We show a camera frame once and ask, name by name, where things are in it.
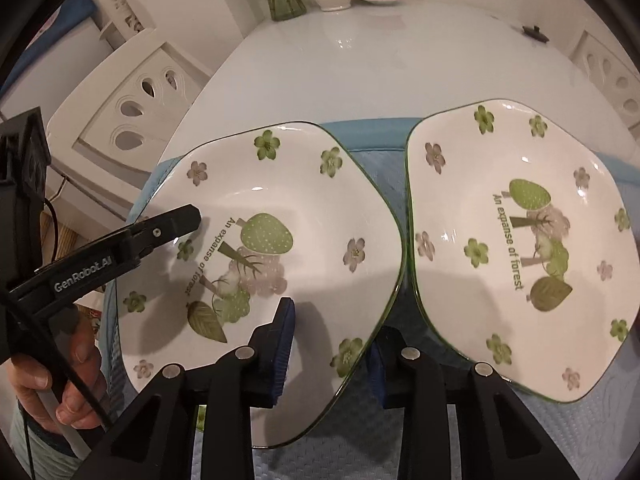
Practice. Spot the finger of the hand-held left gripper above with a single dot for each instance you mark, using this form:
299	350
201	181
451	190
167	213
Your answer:
160	227

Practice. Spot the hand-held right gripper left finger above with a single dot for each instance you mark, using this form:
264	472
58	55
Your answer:
282	350

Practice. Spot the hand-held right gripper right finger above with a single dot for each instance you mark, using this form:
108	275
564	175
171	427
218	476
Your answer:
377	362

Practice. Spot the white floral plate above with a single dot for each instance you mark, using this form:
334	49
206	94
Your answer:
475	200
310	210

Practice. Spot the person's left hand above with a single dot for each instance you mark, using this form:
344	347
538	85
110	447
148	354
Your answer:
35	377

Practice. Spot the white cutout chair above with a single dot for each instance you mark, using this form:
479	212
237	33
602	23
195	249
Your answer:
100	110
120	5
610	70

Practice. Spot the blue textured table mat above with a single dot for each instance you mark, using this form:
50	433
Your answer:
380	175

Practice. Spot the person's light green garment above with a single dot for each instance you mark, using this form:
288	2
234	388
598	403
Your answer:
50	460

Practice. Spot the blue cloth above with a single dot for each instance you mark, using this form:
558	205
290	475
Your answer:
85	7

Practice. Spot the small black object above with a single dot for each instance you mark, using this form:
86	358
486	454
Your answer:
535	34

